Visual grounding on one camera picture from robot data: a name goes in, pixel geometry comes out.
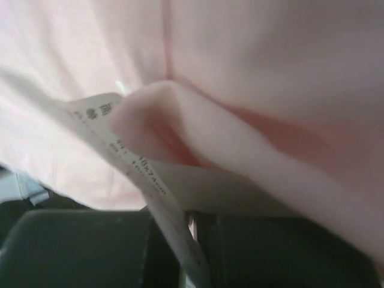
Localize white pillow care label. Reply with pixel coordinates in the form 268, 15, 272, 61
62, 93, 288, 287

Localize pink Journey pillow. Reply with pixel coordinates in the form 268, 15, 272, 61
1, 1, 383, 260

